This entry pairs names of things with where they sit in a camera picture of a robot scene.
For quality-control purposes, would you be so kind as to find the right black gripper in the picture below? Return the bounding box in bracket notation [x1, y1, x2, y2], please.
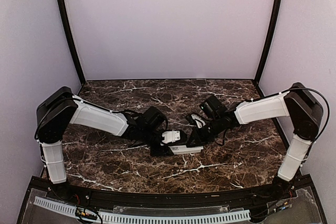
[186, 116, 223, 147]

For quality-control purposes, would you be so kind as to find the white remote control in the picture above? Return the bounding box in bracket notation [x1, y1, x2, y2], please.
[170, 145, 203, 155]

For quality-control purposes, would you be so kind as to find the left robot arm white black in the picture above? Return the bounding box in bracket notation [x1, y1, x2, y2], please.
[34, 87, 171, 201]

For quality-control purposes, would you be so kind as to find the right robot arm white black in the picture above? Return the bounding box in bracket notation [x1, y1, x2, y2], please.
[186, 82, 330, 200]

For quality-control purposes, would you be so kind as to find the white slotted cable duct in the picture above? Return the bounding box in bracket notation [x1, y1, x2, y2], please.
[33, 196, 250, 223]

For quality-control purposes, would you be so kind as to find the black front rail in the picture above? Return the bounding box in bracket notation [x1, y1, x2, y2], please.
[66, 184, 275, 208]

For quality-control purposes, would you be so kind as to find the right black frame post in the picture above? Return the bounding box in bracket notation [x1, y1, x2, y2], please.
[254, 0, 281, 86]

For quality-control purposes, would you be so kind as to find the black frame post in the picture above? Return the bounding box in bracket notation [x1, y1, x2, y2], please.
[254, 0, 281, 86]
[57, 0, 86, 86]

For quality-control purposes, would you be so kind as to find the left black frame post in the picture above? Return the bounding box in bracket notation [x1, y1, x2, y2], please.
[57, 0, 86, 86]

